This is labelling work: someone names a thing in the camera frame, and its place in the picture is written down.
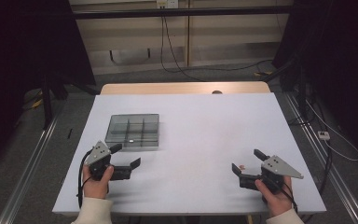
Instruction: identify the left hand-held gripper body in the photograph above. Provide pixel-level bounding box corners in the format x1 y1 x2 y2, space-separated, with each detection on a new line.
84 140 134 182

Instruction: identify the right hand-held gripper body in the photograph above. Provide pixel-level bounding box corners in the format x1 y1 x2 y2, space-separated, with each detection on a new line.
238 154 305 194

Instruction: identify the clear plastic compartment box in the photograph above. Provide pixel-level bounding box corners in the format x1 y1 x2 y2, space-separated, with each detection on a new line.
104 113 160 152

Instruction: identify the person's left hand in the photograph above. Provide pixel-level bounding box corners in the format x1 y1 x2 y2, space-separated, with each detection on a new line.
82 164 115 200

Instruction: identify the person's right hand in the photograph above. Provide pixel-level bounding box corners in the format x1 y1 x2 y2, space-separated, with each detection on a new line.
255 175 294 217

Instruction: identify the white table board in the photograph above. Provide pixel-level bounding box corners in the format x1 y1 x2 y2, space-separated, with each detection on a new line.
51 92 327 217

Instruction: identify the black metal stand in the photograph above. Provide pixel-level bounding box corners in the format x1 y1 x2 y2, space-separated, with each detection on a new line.
40 74 69 130

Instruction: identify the wooden table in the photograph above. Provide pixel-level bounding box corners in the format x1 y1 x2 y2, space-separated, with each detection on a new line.
100 81 271 95

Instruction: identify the black curtain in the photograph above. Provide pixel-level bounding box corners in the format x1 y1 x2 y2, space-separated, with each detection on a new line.
273 0 358 160
0 0 96 175

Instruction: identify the black horizontal bar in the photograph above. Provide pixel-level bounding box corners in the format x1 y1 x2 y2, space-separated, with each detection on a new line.
73 5 293 21

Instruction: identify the left hand-held gripper black cable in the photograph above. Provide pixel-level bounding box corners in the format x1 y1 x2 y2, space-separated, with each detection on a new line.
76 150 94 209

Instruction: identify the hand-held gripper black cable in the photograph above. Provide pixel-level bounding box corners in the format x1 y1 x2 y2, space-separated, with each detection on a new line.
281 181 299 216
76 150 94 209

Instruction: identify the right hand-held gripper black cable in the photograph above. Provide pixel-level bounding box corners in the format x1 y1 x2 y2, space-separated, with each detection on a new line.
281 181 299 216

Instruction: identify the thick black floor cable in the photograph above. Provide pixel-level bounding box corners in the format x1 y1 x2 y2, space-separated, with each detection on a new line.
318 139 334 195

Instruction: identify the white floor cable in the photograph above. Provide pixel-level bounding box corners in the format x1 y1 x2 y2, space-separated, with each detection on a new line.
304 99 358 162

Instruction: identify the aluminium floor rail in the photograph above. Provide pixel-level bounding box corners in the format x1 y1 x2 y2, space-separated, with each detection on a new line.
0 115 60 224
283 92 358 224

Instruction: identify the thin black hanging cable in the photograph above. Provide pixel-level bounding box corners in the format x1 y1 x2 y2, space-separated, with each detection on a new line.
163 15 204 83
159 15 274 75

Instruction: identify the white wall socket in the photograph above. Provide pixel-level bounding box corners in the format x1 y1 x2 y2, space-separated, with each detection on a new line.
156 0 180 9

